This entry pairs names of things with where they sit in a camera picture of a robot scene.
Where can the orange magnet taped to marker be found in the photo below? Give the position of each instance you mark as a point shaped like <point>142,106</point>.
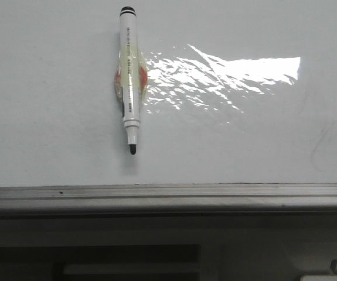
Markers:
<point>143,82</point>

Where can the white black-tipped whiteboard marker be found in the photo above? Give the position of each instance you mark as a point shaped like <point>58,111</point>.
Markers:
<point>130,76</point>

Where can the white object bottom right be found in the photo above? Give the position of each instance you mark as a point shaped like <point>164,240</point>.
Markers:
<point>318,278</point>

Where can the white whiteboard with aluminium frame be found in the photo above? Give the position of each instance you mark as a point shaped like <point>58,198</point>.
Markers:
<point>240,111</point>

